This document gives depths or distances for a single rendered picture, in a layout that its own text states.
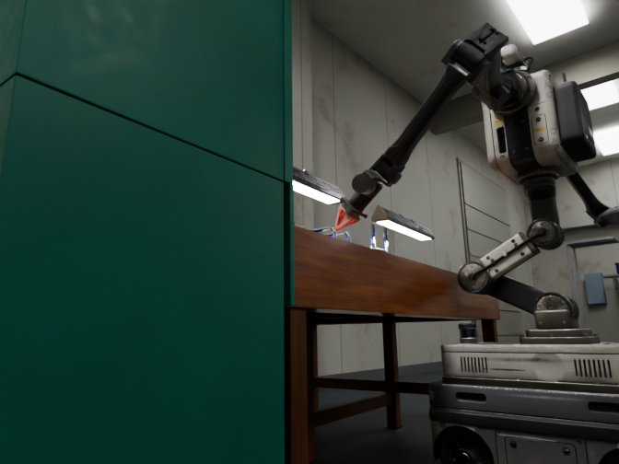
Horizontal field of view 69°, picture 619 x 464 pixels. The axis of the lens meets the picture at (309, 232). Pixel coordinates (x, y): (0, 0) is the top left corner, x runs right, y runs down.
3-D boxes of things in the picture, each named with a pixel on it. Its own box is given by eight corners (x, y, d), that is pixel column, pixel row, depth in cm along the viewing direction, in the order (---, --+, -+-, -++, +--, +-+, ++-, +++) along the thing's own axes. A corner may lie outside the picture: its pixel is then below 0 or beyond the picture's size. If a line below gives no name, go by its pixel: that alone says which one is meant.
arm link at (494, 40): (516, 29, 114) (485, 8, 117) (475, 72, 116) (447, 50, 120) (510, 97, 155) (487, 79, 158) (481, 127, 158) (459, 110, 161)
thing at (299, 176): (347, 202, 184) (346, 185, 186) (238, 156, 135) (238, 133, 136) (331, 205, 189) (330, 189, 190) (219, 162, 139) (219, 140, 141)
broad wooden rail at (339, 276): (499, 319, 239) (496, 284, 243) (279, 306, 96) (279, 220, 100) (476, 319, 246) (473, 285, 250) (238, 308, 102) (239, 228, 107)
